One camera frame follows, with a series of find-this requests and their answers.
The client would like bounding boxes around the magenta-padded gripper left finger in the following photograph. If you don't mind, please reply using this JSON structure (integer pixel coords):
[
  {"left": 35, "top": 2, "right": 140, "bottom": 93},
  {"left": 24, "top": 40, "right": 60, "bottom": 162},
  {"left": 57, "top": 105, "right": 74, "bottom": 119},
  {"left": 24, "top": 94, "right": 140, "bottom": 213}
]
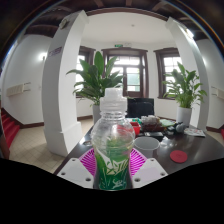
[{"left": 56, "top": 148, "right": 98, "bottom": 189}]

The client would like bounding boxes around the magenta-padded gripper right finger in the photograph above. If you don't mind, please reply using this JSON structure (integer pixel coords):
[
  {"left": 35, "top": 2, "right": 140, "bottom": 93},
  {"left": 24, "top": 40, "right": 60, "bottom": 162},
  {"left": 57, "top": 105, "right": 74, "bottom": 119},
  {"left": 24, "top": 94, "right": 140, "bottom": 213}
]
[{"left": 128, "top": 148, "right": 169, "bottom": 189}]

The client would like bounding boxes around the clear green-label drink bottle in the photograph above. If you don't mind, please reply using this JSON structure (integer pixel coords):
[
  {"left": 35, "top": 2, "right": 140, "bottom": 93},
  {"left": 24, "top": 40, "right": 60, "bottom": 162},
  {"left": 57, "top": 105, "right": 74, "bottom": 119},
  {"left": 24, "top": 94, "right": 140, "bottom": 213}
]
[{"left": 90, "top": 87, "right": 136, "bottom": 191}]

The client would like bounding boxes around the white mug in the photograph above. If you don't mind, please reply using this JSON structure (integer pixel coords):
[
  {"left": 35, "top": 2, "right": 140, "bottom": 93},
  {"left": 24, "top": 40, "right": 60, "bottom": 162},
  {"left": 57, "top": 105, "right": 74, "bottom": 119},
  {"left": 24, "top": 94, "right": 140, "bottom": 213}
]
[{"left": 133, "top": 136, "right": 161, "bottom": 159}]

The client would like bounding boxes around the flat round red coaster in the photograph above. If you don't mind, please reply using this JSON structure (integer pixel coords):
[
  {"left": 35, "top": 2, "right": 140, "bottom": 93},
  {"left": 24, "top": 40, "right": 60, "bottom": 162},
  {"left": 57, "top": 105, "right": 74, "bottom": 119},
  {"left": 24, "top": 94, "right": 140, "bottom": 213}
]
[{"left": 169, "top": 149, "right": 189, "bottom": 164}]

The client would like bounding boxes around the flat black device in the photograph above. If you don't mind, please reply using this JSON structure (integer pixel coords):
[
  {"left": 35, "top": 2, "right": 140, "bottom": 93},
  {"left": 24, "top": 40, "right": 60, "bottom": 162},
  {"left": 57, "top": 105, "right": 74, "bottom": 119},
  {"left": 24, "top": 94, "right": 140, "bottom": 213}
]
[{"left": 143, "top": 131, "right": 165, "bottom": 141}]

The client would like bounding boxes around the red box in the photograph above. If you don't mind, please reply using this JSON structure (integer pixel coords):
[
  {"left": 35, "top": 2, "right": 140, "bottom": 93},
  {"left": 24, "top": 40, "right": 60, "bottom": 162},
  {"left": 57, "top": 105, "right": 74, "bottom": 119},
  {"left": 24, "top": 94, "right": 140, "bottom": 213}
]
[{"left": 129, "top": 121, "right": 142, "bottom": 136}]

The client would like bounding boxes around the brown tray of small jars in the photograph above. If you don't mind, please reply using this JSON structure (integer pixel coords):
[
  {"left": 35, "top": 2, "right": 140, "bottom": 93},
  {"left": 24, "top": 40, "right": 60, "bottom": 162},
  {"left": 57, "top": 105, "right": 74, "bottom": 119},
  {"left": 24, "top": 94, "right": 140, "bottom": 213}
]
[{"left": 140, "top": 114, "right": 165, "bottom": 133}]

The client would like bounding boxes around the green book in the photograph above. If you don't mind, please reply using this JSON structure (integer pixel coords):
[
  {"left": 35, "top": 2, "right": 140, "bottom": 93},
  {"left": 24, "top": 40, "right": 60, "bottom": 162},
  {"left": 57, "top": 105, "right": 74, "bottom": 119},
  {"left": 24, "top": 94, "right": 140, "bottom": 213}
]
[{"left": 159, "top": 118, "right": 175, "bottom": 128}]

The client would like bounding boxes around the grey dumbbell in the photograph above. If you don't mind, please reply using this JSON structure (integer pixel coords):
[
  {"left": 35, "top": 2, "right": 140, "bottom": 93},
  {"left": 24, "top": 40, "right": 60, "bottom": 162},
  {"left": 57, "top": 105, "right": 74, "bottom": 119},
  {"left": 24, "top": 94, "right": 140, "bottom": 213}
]
[{"left": 173, "top": 121, "right": 188, "bottom": 134}]

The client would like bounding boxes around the printed leaflet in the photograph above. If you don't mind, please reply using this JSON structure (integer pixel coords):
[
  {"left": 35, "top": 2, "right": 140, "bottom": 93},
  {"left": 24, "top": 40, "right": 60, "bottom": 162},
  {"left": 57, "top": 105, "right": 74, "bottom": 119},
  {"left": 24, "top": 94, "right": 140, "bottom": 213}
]
[{"left": 183, "top": 127, "right": 207, "bottom": 138}]

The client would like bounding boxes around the black chair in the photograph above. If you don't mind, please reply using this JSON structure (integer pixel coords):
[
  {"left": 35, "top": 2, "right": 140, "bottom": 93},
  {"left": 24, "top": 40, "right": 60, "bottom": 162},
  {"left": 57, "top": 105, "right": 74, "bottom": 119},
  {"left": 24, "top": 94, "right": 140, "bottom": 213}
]
[{"left": 125, "top": 97, "right": 155, "bottom": 119}]

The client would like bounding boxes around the green plant in white pot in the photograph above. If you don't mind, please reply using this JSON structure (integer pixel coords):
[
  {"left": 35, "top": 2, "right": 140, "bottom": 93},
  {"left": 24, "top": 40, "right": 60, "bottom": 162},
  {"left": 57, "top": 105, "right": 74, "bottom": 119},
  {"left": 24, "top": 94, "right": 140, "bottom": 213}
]
[
  {"left": 65, "top": 50, "right": 129, "bottom": 125},
  {"left": 162, "top": 61, "right": 208, "bottom": 127}
]

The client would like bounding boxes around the red carpeted staircase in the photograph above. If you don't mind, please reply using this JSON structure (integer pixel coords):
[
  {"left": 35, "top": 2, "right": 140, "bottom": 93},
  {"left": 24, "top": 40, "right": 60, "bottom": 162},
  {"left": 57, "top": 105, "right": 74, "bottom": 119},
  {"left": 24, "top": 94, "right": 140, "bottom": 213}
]
[{"left": 0, "top": 107, "right": 22, "bottom": 149}]

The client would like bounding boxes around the dark wooden double door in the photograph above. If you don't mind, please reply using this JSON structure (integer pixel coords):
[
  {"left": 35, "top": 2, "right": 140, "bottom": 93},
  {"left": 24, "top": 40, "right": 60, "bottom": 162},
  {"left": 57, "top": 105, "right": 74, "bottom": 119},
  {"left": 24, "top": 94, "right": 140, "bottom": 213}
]
[{"left": 101, "top": 47, "right": 150, "bottom": 99}]

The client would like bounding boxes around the dark-framed window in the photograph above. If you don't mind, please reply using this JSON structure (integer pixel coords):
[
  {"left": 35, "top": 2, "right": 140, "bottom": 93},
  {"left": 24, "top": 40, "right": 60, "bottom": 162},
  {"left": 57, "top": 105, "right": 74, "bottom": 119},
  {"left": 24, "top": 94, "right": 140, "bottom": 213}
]
[
  {"left": 75, "top": 45, "right": 97, "bottom": 98},
  {"left": 153, "top": 47, "right": 184, "bottom": 99}
]

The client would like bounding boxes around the pillar lamp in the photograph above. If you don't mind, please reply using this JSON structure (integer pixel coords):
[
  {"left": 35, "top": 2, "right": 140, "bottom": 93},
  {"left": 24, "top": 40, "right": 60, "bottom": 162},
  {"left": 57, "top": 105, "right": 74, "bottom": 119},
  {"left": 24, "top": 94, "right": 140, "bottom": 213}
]
[{"left": 185, "top": 27, "right": 195, "bottom": 39}]

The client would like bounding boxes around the white wall radiator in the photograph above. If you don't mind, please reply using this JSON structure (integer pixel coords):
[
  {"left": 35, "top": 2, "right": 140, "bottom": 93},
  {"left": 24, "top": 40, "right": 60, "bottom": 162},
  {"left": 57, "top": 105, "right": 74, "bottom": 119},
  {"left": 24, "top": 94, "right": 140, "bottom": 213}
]
[
  {"left": 210, "top": 85, "right": 224, "bottom": 100},
  {"left": 5, "top": 82, "right": 33, "bottom": 98}
]

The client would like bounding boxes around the wall lamp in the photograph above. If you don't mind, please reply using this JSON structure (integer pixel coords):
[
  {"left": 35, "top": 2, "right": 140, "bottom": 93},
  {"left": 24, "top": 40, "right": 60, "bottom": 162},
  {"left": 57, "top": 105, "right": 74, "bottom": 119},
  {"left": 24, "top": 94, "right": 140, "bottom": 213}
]
[{"left": 38, "top": 51, "right": 48, "bottom": 63}]

